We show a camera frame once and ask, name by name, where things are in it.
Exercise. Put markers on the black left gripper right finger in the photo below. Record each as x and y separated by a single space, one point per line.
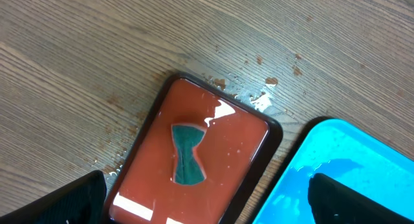
334 203

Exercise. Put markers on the teal plastic tray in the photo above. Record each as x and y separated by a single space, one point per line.
348 155

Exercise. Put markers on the orange green sponge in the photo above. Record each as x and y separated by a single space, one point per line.
186 139

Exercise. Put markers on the red black sponge tray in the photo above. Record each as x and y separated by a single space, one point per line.
237 147

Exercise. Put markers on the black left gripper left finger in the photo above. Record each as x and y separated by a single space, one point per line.
78 202

